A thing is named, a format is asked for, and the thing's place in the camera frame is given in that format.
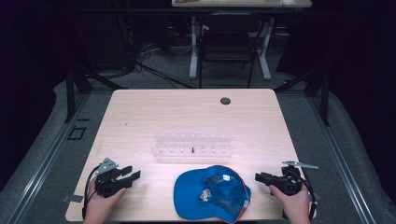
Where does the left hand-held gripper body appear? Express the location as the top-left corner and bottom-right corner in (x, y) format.
(94, 157), (129, 199)

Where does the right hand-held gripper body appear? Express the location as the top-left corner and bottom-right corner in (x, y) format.
(270, 160), (319, 197)

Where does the blue baseball cap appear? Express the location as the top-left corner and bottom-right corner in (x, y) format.
(173, 164), (252, 224)

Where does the person's left hand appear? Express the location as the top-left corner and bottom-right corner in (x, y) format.
(82, 178), (128, 224)

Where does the person's right hand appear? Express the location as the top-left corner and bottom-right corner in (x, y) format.
(268, 184), (313, 224)

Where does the grey tape strip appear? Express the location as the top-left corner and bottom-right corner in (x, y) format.
(61, 194), (84, 203)

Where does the clear acrylic peg rack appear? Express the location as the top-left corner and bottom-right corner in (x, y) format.
(150, 132), (233, 158)

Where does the black metal stand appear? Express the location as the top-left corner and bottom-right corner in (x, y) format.
(274, 66), (331, 127)
(64, 62), (129, 124)

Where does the black chair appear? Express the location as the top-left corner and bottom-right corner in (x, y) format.
(197, 12), (263, 90)

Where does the white-legged desk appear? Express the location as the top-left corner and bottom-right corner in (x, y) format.
(171, 0), (313, 82)

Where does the black cable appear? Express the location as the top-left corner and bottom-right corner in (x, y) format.
(289, 167), (318, 222)
(81, 165), (101, 220)

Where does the bundle of floor cables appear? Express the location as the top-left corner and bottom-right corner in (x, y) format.
(116, 18), (200, 90)

